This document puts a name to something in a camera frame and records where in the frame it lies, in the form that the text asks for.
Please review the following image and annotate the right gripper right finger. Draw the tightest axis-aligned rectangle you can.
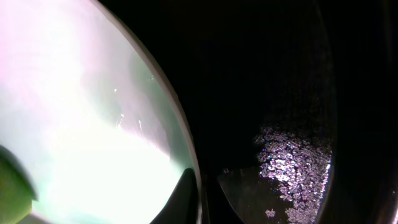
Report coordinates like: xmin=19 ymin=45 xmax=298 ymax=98
xmin=202 ymin=175 xmax=244 ymax=224

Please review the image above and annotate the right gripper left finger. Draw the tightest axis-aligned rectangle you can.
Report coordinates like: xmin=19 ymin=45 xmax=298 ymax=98
xmin=150 ymin=168 xmax=198 ymax=224

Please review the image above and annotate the pale green plate front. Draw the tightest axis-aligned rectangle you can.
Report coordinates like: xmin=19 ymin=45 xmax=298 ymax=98
xmin=1 ymin=0 xmax=202 ymax=223

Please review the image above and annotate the green yellow sponge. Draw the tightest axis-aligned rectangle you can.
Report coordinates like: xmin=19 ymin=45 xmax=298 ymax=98
xmin=1 ymin=146 xmax=36 ymax=224

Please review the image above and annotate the round black tray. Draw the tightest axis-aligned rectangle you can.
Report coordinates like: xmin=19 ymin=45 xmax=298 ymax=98
xmin=103 ymin=0 xmax=397 ymax=223

